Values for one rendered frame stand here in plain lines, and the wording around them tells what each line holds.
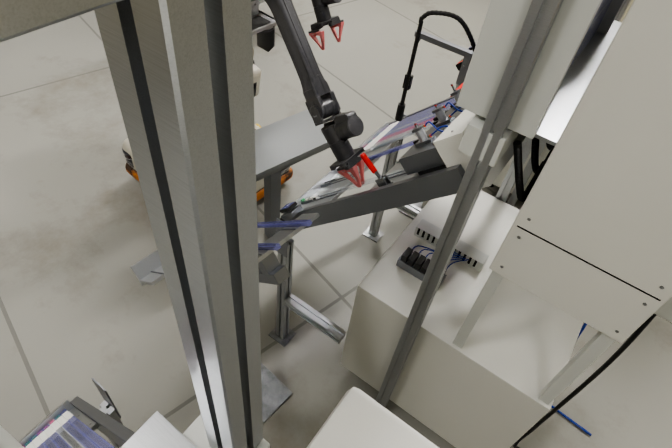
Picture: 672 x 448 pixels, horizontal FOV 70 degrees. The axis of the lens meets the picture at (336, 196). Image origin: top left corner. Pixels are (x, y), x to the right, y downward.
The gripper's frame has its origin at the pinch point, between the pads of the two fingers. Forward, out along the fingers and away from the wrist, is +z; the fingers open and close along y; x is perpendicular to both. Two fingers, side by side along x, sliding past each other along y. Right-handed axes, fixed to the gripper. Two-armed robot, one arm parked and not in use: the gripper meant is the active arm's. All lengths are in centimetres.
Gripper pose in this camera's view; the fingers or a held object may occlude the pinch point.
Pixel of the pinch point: (360, 183)
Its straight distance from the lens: 143.7
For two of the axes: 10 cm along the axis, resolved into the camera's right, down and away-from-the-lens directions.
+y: 5.9, -5.3, 6.1
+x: -6.6, 1.2, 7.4
